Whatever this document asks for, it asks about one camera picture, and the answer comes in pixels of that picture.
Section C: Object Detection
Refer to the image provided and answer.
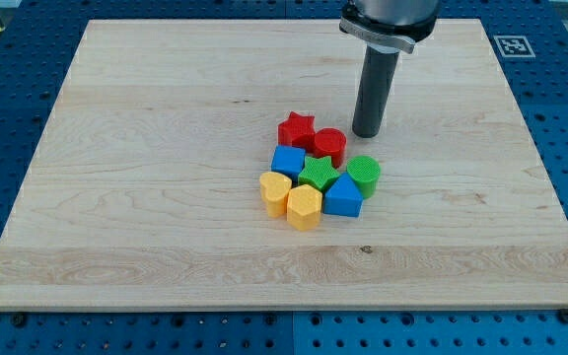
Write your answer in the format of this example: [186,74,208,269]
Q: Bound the blue cube block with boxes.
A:
[270,145,306,182]

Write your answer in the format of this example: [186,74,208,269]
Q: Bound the light wooden board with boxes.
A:
[0,19,568,312]

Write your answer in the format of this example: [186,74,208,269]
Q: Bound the green star block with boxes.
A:
[298,156,340,192]

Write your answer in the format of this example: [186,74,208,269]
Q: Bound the yellow heart block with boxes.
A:
[259,172,293,218]

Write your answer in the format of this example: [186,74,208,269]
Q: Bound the yellow hexagon block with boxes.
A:
[287,184,322,231]

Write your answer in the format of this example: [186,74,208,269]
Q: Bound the red cylinder block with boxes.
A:
[313,127,347,169]

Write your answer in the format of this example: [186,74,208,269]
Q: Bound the red star block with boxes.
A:
[277,111,316,152]

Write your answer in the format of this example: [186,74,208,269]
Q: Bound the blue triangle block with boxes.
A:
[322,173,364,218]

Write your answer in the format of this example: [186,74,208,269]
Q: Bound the green cylinder block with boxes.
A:
[346,155,381,199]

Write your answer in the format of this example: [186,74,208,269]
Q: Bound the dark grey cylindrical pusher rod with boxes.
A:
[352,46,399,138]

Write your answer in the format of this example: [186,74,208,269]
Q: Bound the white fiducial marker tag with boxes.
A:
[494,35,535,58]

